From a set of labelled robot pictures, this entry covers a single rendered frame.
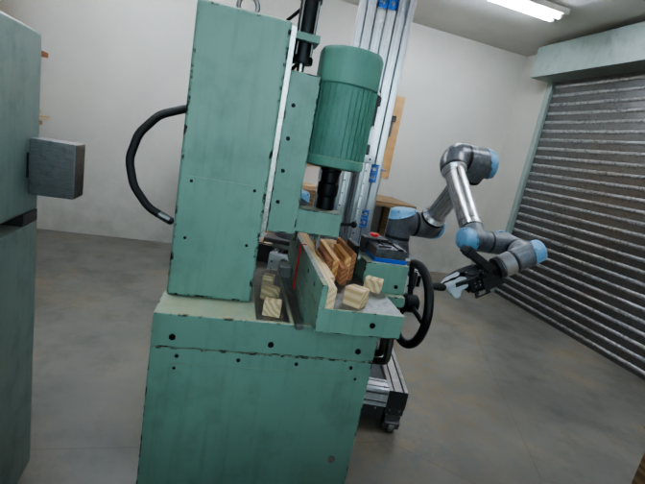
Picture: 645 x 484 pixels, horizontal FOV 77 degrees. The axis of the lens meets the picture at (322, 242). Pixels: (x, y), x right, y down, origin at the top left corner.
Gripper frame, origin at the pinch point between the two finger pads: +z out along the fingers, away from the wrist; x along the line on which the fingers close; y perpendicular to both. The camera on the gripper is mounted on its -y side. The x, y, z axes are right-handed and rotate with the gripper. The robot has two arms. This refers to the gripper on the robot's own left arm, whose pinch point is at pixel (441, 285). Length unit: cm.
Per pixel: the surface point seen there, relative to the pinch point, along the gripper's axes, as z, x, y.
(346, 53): 8, -2, -73
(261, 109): 33, -5, -67
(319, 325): 39, -29, -20
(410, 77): -148, 344, -51
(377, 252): 16.6, -4.4, -20.5
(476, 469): 0, 21, 105
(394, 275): 14.5, -5.7, -12.5
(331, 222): 25.5, 1.7, -32.1
